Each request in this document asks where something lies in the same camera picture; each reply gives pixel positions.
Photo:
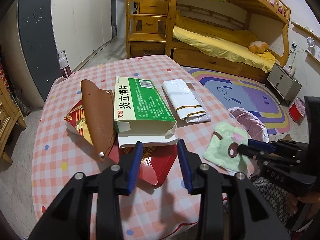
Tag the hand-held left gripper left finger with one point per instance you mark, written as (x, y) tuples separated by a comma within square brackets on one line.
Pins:
[(133, 167)]

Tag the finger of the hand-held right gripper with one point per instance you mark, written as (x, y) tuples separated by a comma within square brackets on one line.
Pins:
[(260, 144), (250, 151)]

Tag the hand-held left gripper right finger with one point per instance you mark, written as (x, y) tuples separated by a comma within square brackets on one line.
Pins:
[(185, 167)]

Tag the pink trash bag bin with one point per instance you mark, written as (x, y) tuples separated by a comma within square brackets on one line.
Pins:
[(250, 125)]

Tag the light green cloth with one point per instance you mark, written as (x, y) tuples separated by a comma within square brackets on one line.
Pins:
[(226, 145)]

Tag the green medicine box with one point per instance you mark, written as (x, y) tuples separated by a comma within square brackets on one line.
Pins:
[(142, 105)]

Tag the person's right hand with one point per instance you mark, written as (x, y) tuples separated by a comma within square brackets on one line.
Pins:
[(293, 205)]

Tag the red flat box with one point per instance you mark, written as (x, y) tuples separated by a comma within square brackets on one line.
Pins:
[(155, 163)]

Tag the person's houndstooth trouser leg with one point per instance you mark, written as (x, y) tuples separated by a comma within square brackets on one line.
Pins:
[(270, 192)]

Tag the rainbow oval rug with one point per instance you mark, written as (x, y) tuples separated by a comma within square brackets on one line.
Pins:
[(250, 100)]

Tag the red bin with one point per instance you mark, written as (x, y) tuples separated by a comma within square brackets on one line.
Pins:
[(296, 111)]

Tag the brown leather sheath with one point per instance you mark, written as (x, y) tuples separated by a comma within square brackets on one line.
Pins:
[(97, 115)]

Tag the grey nightstand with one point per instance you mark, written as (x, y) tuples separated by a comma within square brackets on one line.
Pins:
[(283, 82)]

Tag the white plastic package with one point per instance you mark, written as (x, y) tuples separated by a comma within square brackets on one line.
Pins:
[(185, 100)]

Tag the red yellow snack bag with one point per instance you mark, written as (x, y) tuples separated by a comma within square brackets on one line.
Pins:
[(77, 122)]

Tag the pink checkered tablecloth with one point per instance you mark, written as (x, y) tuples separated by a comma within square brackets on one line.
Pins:
[(62, 180)]

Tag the orange plush toy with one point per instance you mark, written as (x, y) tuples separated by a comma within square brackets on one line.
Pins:
[(258, 46)]

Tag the wooden bunk bed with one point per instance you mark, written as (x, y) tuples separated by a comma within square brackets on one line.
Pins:
[(207, 60)]

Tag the yellow bedsheet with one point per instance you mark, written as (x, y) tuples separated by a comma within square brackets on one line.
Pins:
[(212, 42)]

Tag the small white desk fan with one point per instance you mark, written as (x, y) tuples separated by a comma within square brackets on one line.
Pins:
[(311, 43)]

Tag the white spray bottle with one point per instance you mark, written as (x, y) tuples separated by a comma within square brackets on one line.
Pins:
[(64, 66)]

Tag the wooden glass-door cabinet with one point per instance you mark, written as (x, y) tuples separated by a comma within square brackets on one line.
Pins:
[(7, 115)]

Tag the wooden stair drawer unit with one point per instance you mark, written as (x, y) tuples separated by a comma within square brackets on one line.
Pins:
[(147, 25)]

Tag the rolled patterned mat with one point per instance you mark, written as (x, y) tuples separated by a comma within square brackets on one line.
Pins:
[(10, 80)]

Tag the white grey wardrobe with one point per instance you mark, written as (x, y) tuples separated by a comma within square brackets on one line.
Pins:
[(75, 17)]

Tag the wooden wall shelf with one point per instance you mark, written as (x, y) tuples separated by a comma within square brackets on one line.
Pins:
[(303, 28)]

